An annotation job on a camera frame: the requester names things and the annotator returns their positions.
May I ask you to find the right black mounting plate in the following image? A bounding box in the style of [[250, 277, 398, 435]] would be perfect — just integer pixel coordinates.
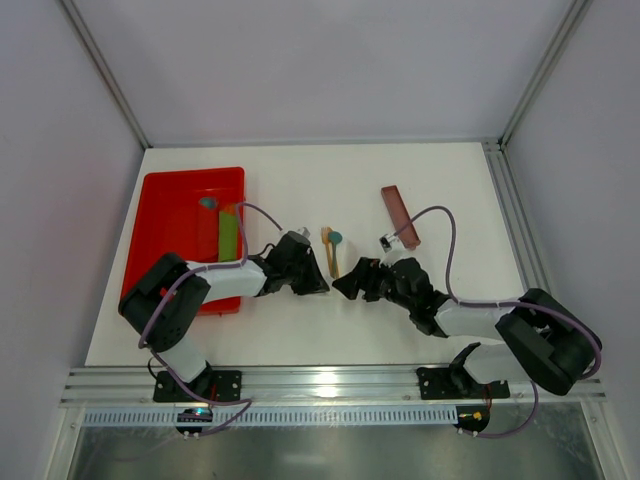
[[416, 367, 511, 400]]

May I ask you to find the aluminium frame post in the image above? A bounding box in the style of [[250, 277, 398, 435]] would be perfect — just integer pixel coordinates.
[[57, 0, 152, 150], [499, 0, 593, 150]]

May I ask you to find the slotted cable duct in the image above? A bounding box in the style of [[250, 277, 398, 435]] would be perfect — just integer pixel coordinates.
[[82, 405, 458, 428]]

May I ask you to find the teal spoon in tray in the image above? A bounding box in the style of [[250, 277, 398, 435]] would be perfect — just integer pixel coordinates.
[[199, 197, 218, 210]]

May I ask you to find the red plastic tray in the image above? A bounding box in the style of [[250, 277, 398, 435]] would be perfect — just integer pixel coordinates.
[[121, 167, 245, 294]]

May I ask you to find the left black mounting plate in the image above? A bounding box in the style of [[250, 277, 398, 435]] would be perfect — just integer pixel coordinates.
[[153, 369, 242, 403]]

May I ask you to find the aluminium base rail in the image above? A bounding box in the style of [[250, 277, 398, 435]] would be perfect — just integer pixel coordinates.
[[59, 362, 609, 406]]

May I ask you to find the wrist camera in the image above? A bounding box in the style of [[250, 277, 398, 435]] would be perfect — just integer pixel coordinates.
[[379, 233, 408, 265], [282, 227, 310, 243]]

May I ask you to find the right side aluminium rail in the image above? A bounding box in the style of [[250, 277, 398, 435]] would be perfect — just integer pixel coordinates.
[[482, 139, 553, 293]]

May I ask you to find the orange plastic fork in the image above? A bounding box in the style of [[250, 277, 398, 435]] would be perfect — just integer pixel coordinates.
[[321, 226, 333, 277]]

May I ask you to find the teal plastic spoon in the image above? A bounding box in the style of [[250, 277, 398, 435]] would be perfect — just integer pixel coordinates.
[[329, 230, 343, 250]]

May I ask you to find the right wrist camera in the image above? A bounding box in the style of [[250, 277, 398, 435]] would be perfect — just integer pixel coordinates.
[[379, 233, 408, 265]]

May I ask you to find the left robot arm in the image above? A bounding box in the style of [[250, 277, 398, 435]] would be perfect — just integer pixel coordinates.
[[118, 231, 329, 401]]

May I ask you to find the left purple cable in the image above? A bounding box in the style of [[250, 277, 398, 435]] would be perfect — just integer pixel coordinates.
[[138, 201, 289, 436]]

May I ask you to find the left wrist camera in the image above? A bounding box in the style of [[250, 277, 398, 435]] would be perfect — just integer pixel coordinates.
[[282, 227, 310, 243]]

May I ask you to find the green rolled napkin bundle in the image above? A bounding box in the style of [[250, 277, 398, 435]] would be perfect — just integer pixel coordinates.
[[218, 204, 238, 262]]

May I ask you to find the right aluminium frame post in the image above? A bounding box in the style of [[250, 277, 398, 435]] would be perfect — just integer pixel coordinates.
[[499, 0, 593, 150]]

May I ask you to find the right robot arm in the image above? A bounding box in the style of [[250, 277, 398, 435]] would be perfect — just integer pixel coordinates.
[[333, 257, 602, 397]]

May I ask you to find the black mounting plate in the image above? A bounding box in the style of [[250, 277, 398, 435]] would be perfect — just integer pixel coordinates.
[[416, 367, 511, 400], [153, 369, 242, 403]]

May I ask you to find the white paper napkin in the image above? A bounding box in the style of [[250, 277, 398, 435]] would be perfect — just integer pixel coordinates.
[[320, 237, 359, 285]]

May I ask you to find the brown utensil case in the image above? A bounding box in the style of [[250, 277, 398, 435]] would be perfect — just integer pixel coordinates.
[[381, 185, 421, 251]]

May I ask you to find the left aluminium frame post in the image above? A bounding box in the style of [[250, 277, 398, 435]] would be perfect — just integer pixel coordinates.
[[57, 0, 152, 150]]

